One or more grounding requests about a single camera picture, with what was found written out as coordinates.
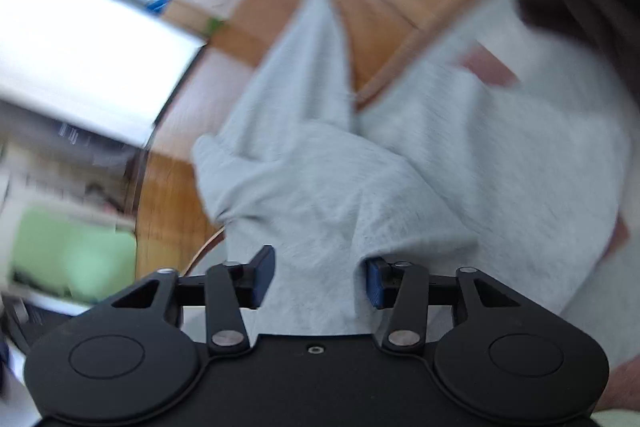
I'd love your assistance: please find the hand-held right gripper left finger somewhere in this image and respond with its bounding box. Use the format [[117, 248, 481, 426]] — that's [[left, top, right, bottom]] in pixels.
[[110, 245, 277, 354]]

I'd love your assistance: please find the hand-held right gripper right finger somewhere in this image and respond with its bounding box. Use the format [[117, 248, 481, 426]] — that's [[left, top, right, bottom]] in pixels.
[[366, 258, 523, 354]]

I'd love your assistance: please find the light grey t-shirt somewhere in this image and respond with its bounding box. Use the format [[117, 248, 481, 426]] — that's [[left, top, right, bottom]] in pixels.
[[192, 0, 632, 339]]

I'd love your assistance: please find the cluttered dark shelf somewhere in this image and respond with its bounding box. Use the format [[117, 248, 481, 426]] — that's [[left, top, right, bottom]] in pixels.
[[0, 99, 148, 228]]

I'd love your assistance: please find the cardboard box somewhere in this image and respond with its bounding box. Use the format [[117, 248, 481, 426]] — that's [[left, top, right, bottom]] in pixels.
[[165, 0, 236, 38]]

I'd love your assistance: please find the white door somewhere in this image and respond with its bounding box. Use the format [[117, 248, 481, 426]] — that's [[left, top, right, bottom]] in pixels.
[[0, 0, 207, 142]]

